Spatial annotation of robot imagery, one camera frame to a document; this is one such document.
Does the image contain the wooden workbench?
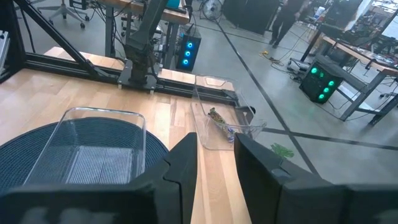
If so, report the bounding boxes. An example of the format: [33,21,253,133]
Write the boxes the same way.
[300,24,398,127]
[98,0,191,71]

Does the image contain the small clear plastic bin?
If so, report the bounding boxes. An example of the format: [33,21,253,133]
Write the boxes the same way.
[190,73,267,151]

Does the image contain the round dark blue woven mat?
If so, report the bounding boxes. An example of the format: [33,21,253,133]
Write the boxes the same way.
[0,116,170,194]

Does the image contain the black computer blue lights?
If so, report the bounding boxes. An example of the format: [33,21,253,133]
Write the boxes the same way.
[175,32,203,73]

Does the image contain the black aluminium table frame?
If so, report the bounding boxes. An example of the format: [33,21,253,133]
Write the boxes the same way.
[0,0,256,126]

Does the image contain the floor fan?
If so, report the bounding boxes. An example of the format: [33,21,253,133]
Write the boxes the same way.
[201,0,223,21]

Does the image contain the person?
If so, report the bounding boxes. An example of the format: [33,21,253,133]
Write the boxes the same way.
[268,0,308,49]

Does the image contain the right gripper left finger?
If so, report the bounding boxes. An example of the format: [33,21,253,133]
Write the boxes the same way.
[0,132,198,224]

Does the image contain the large clear plastic bin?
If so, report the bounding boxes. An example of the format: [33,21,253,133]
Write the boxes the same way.
[23,106,147,186]

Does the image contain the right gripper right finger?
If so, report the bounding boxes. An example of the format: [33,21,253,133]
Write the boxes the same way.
[233,133,398,224]

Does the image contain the black computer green lights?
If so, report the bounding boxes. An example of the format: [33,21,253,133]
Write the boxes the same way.
[298,60,345,105]

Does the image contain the black cabinet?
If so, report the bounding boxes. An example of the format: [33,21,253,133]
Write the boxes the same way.
[221,0,281,35]

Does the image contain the broad-leaf plant white pot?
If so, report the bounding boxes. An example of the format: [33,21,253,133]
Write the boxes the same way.
[269,142,295,161]

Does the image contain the yellow cable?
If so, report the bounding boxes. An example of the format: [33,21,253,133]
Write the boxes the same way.
[258,50,282,65]

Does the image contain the green granola bar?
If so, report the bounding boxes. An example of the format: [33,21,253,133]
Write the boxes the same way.
[207,106,238,143]

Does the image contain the office chair base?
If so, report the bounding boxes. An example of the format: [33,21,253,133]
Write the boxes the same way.
[36,0,91,30]

